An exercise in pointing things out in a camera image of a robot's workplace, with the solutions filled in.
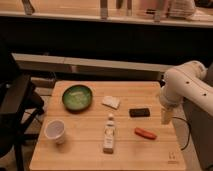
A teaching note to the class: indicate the cream pusher end effector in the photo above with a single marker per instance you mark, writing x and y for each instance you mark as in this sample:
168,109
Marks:
166,115

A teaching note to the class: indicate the black eraser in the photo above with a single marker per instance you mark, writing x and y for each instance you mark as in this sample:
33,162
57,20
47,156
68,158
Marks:
140,112

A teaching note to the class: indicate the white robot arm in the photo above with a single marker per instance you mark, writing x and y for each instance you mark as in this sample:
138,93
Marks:
185,81

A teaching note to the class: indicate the orange carrot toy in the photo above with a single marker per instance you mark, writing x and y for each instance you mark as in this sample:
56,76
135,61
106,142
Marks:
144,133

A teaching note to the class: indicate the white sponge block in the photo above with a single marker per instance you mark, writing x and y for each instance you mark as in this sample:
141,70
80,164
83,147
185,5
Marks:
111,101

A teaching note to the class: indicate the white bottle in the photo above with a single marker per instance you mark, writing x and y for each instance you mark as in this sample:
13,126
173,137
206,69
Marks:
109,133

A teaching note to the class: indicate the green bowl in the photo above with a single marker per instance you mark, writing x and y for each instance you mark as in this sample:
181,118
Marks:
77,97

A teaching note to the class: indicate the white paper cup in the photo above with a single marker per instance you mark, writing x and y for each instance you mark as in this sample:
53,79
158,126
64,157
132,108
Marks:
55,131

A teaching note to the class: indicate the black chair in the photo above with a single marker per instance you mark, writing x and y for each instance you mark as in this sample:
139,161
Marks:
19,105

